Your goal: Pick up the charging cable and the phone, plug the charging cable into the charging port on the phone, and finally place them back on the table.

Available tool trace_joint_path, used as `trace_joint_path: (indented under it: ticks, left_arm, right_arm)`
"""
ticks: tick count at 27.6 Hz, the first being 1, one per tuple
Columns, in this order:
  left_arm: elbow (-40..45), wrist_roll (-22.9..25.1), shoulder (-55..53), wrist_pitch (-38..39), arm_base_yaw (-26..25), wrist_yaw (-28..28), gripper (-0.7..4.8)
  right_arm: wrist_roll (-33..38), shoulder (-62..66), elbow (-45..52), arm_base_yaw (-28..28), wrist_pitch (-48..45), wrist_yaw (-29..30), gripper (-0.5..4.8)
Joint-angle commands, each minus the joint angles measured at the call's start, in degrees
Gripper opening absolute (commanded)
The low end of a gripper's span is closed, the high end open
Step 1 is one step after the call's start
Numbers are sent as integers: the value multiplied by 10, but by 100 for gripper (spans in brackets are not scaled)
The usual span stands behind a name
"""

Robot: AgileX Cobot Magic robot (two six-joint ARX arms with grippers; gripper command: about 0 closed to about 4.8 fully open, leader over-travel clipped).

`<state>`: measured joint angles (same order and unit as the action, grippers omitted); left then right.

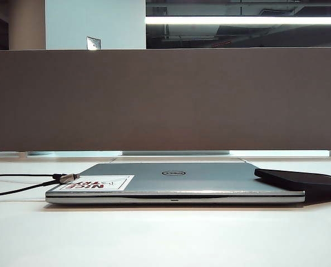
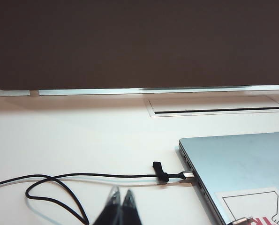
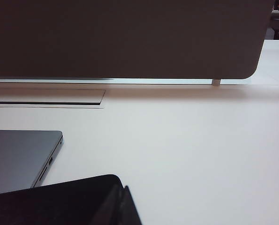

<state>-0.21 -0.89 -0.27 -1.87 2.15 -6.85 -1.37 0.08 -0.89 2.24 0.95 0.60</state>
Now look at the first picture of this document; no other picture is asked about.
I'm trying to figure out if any black smartphone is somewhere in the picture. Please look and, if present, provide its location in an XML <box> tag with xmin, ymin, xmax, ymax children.
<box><xmin>254</xmin><ymin>167</ymin><xmax>331</xmax><ymax>190</ymax></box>

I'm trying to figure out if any silver metal wall plate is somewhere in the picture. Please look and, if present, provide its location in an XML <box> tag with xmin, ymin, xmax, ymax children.
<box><xmin>86</xmin><ymin>36</ymin><xmax>102</xmax><ymax>51</ymax></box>

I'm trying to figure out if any black charging cable silver plug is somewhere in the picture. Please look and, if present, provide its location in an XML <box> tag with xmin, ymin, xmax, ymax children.
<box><xmin>0</xmin><ymin>172</ymin><xmax>81</xmax><ymax>198</ymax></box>

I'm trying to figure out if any long white ceiling light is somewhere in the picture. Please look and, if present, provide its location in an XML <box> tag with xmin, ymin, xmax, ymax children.
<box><xmin>145</xmin><ymin>16</ymin><xmax>331</xmax><ymax>25</ymax></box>

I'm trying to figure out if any silver Dell laptop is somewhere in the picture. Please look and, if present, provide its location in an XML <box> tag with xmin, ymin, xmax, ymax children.
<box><xmin>45</xmin><ymin>162</ymin><xmax>306</xmax><ymax>204</ymax></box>

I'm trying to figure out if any beige round column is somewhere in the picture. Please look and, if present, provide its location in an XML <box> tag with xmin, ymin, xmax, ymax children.
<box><xmin>8</xmin><ymin>0</ymin><xmax>46</xmax><ymax>51</ymax></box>

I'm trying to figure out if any brown desk divider panel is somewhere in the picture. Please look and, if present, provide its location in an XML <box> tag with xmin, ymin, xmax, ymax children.
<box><xmin>0</xmin><ymin>49</ymin><xmax>331</xmax><ymax>152</ymax></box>

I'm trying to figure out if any white sticker red print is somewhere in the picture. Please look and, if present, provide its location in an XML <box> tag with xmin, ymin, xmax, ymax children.
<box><xmin>53</xmin><ymin>174</ymin><xmax>135</xmax><ymax>192</ymax></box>

